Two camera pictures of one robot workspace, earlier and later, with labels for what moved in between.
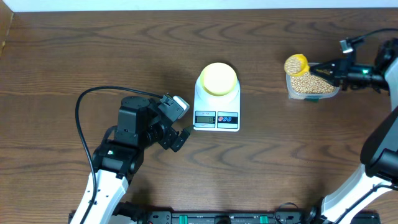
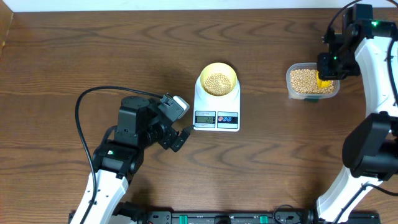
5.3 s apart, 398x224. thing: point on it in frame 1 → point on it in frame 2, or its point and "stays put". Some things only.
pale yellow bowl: [218, 79] stays put
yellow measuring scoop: [296, 65] → [322, 83]
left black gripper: [167, 140] stays put
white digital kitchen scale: [216, 113] stays put
